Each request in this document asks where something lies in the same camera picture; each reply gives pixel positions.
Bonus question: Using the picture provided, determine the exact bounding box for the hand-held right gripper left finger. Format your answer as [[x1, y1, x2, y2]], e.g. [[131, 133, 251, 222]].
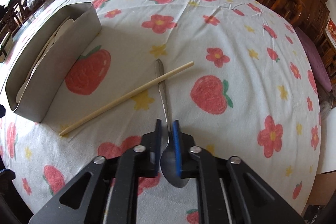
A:
[[29, 119, 162, 224]]

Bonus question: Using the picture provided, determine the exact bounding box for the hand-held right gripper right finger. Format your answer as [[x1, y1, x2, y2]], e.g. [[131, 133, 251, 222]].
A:
[[172, 120, 306, 224]]

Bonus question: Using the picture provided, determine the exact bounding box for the metal spoon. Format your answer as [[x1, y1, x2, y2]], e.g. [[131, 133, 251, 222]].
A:
[[154, 59, 190, 188]]

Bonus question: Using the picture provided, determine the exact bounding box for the wooden chopstick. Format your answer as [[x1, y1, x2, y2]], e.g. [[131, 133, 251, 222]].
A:
[[59, 61, 195, 137]]

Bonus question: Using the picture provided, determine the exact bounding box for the metal utensil container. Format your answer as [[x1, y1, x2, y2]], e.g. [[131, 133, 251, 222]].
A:
[[0, 1, 102, 123]]

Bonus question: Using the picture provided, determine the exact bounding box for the floral strawberry blanket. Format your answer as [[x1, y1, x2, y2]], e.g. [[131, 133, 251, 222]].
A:
[[0, 0, 323, 224]]

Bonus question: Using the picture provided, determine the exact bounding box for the flat cardboard box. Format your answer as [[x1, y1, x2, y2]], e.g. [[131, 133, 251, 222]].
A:
[[312, 171, 336, 210]]

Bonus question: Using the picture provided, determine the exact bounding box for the purple bench cushion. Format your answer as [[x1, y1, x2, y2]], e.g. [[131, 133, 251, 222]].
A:
[[294, 27, 333, 94]]

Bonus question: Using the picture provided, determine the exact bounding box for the dark wooden chair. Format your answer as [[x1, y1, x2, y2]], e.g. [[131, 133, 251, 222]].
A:
[[0, 0, 30, 33]]

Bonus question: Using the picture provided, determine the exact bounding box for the red box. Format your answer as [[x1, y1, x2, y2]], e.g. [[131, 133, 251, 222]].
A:
[[325, 19, 336, 46]]

